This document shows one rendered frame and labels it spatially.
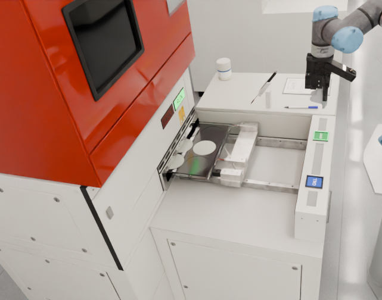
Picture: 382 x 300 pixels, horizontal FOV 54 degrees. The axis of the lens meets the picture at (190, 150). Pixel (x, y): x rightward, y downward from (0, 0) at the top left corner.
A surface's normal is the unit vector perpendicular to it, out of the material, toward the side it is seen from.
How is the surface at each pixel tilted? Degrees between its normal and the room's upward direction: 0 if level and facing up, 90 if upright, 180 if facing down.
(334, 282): 0
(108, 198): 90
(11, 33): 90
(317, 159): 0
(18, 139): 90
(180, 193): 0
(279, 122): 90
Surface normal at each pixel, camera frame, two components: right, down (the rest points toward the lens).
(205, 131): -0.16, -0.77
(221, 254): -0.33, 0.63
